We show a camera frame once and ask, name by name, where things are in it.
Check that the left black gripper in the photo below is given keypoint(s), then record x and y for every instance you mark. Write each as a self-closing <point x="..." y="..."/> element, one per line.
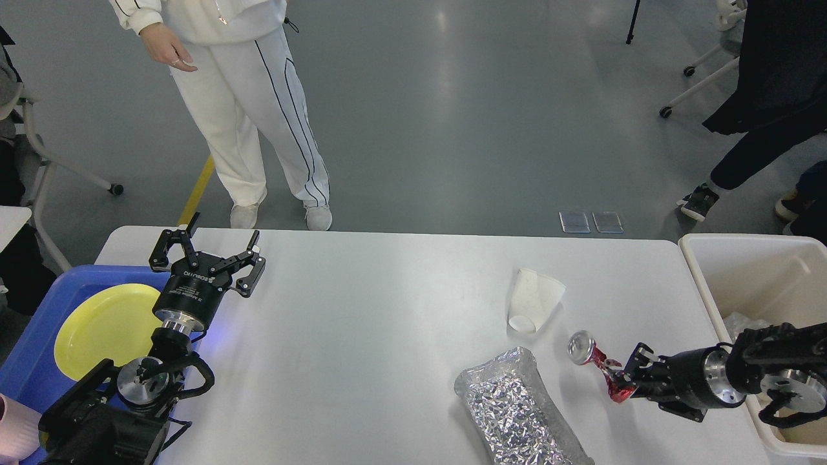
<point x="192" y="290"/>

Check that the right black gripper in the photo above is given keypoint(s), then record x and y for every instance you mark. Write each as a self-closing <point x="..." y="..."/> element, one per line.
<point x="687" y="384"/>

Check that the crushed red soda can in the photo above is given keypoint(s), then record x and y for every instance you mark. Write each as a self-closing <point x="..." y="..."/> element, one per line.
<point x="582" y="350"/>

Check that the yellow plastic plate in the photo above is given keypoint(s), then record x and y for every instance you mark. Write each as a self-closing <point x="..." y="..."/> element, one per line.
<point x="116" y="323"/>

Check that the silver foil bag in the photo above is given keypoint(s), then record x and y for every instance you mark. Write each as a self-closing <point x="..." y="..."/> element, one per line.
<point x="512" y="411"/>
<point x="736" y="323"/>

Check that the white paper cup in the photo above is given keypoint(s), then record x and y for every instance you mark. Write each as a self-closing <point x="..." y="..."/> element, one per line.
<point x="533" y="299"/>

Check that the pink cup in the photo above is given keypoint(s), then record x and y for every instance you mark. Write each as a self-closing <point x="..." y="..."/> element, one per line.
<point x="19" y="431"/>

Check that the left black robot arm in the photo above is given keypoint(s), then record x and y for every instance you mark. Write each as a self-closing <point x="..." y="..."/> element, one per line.
<point x="121" y="414"/>

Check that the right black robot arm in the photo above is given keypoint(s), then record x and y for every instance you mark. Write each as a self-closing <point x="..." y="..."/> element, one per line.
<point x="782" y="362"/>

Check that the beige plastic bin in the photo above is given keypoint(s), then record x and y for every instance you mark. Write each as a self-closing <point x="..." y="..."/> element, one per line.
<point x="774" y="278"/>

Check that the silver foil bag front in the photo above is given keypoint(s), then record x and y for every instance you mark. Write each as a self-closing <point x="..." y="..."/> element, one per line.
<point x="512" y="411"/>

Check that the floor socket plate right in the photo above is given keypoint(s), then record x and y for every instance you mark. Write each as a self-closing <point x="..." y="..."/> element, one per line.
<point x="608" y="222"/>

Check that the floor socket plate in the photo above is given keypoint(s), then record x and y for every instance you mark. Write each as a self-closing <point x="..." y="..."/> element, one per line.
<point x="574" y="222"/>
<point x="608" y="222"/>

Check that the seated person at left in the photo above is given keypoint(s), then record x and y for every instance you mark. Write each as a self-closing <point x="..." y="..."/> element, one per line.
<point x="23" y="270"/>

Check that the floor socket plate left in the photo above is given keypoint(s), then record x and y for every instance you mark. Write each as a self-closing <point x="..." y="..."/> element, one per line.
<point x="574" y="222"/>

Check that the office chair left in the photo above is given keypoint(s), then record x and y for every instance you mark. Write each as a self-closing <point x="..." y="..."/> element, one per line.
<point x="37" y="165"/>

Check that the person in white trousers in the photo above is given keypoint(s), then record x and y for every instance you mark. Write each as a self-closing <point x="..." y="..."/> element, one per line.
<point x="232" y="64"/>

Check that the white side table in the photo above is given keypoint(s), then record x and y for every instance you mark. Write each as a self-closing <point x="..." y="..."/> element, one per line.
<point x="12" y="220"/>

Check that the blue plastic tray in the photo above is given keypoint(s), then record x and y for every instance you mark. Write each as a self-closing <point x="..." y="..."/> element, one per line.
<point x="30" y="375"/>

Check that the person at right edge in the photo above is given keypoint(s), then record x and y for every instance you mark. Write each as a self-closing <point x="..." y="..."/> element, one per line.
<point x="803" y="209"/>

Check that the person with black sneakers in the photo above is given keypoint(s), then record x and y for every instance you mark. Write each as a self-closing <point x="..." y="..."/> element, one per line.
<point x="779" y="101"/>

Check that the black tripod leg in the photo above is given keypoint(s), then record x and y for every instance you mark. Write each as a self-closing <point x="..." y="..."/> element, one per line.
<point x="633" y="22"/>

